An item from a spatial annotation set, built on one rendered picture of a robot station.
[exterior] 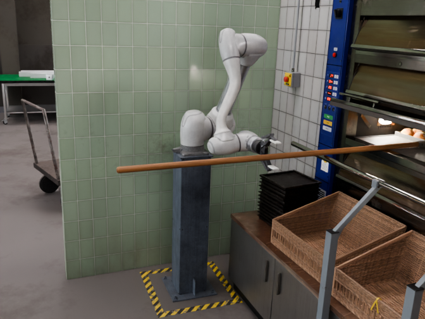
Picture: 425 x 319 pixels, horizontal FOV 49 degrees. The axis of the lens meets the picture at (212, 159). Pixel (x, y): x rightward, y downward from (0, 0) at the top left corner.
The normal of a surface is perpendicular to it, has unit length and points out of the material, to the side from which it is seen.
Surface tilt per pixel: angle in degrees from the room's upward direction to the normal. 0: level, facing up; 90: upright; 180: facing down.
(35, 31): 90
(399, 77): 70
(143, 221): 90
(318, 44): 90
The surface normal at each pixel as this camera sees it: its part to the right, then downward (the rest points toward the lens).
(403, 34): -0.86, -0.25
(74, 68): 0.38, 0.27
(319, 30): -0.92, 0.07
